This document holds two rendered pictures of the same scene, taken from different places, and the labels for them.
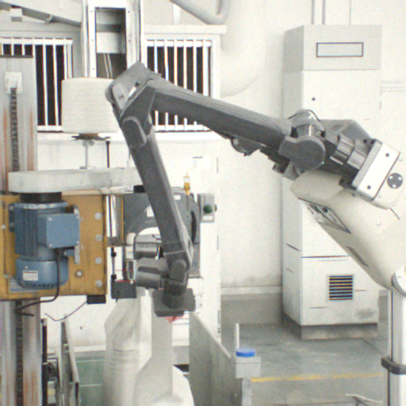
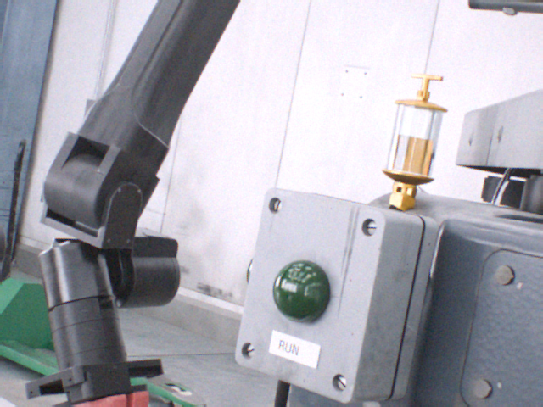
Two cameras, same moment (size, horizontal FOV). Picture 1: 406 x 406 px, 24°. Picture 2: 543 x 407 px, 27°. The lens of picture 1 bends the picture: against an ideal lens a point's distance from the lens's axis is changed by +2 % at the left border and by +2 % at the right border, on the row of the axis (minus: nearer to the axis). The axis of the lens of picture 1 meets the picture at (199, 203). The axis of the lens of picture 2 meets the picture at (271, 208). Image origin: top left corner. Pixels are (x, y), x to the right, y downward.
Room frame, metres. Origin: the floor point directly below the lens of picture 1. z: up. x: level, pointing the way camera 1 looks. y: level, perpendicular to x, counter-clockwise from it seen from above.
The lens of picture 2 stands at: (3.44, -0.40, 1.35)
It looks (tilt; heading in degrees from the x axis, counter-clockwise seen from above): 3 degrees down; 141
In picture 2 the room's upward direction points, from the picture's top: 11 degrees clockwise
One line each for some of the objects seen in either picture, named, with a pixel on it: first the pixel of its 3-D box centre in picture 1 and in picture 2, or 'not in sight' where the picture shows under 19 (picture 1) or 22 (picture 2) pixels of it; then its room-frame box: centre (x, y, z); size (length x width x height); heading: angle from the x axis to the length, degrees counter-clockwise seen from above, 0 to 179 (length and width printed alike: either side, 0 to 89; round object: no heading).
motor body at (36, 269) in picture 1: (42, 243); not in sight; (2.79, 0.46, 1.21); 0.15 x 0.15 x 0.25
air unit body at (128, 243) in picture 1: (132, 258); not in sight; (2.93, 0.21, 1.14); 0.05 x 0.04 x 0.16; 100
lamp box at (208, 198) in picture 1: (205, 208); (334, 292); (3.04, -0.02, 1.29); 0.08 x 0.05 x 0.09; 10
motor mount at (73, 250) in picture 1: (70, 231); not in sight; (2.87, 0.39, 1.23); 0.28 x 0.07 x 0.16; 10
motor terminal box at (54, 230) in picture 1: (58, 233); not in sight; (2.71, 0.40, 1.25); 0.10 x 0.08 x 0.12; 125
